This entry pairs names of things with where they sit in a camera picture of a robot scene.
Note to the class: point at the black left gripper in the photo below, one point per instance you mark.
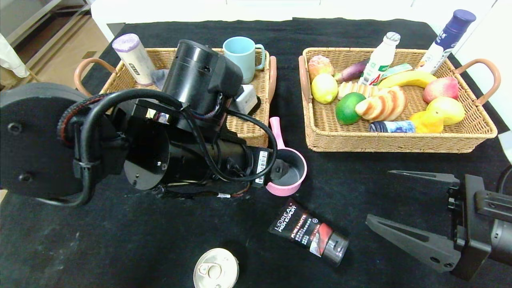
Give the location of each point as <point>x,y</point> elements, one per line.
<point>262,166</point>

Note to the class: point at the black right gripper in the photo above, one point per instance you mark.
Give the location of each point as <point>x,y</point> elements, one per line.
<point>468,224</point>

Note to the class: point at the pink saucepan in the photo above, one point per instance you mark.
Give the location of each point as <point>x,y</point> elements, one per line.
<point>276,128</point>

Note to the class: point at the black cosmetic tube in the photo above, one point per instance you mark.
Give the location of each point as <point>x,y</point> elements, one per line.
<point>304,230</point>

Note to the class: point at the green lime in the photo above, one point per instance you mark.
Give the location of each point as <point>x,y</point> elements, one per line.
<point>348,110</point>

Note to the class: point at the toy croissant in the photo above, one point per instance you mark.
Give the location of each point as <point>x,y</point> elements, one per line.
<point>384,104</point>

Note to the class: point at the round tin can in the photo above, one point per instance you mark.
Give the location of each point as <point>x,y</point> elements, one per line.
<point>216,268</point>

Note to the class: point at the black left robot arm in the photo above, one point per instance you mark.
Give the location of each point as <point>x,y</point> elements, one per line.
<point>36,140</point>

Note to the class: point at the yellow lemon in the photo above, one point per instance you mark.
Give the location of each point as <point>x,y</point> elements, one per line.
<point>324,88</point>

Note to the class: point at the yellow mango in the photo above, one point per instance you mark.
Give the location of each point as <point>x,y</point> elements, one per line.
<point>450,110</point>

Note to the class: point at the sliced bread loaf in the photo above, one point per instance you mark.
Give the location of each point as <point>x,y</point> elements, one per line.
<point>352,88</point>

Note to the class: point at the orange pink peach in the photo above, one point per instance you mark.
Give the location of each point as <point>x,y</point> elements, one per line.
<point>320,66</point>

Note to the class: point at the purple eggplant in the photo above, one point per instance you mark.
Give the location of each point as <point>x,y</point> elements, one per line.
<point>350,72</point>

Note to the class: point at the light blue mug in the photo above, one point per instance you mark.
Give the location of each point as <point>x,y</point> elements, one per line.
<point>240,56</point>

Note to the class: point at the red apple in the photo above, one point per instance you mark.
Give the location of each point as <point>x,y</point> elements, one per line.
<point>442,88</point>

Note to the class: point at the yellow banana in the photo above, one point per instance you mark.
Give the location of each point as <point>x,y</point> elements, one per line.
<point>412,78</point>

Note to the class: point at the white milk drink bottle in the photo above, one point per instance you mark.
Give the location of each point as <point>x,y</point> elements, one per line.
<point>378,64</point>

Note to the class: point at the grey cloth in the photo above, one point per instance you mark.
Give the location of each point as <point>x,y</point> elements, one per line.
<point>160,78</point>

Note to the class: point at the black table cloth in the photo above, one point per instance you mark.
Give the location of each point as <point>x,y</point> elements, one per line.
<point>192,30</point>

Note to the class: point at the white bottle with blue cap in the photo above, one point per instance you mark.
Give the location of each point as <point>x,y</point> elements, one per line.
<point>448,36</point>

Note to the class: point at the white tumbler with purple lid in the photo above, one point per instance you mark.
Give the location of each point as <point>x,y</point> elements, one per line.
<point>134,60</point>

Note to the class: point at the white hanging cloth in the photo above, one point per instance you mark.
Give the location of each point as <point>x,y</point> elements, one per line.
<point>10,60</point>

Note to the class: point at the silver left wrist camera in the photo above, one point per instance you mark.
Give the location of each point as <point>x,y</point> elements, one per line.
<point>244,100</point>

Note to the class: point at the grey shelf frame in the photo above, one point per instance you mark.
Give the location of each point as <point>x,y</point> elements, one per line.
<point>70,14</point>

